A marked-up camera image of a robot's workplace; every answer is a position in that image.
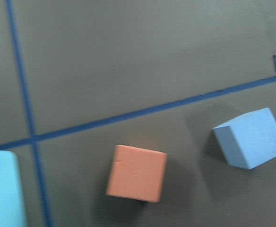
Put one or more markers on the orange foam block left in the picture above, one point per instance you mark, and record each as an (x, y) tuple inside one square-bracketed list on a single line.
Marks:
[(137, 173)]

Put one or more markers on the brown paper table cover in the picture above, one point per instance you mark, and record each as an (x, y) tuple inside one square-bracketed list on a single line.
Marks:
[(78, 77)]

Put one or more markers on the blue foam block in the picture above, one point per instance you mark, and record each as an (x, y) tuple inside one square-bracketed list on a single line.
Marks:
[(248, 140)]

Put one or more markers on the teal foam bin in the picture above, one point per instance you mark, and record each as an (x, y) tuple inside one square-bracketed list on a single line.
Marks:
[(12, 207)]

